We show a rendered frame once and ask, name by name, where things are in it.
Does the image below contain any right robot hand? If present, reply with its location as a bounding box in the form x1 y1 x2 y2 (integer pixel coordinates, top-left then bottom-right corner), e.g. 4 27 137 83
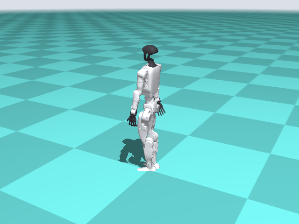
154 99 165 115

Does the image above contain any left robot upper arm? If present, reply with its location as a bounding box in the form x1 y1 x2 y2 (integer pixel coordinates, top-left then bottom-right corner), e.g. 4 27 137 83
135 69 148 96

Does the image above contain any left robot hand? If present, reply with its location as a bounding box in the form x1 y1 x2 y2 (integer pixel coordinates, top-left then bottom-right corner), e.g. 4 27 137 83
127 110 137 126

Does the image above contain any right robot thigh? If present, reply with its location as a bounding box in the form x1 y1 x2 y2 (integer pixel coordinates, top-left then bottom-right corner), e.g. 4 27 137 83
148 105 160 141

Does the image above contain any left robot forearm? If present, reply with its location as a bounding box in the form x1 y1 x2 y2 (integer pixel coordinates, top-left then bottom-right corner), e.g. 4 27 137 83
131 91 140 115

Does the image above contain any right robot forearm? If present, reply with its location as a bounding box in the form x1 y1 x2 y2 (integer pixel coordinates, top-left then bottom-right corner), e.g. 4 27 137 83
153 87 160 102

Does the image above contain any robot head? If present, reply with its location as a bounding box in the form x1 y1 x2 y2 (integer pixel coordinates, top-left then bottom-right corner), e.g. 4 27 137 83
142 45 158 67

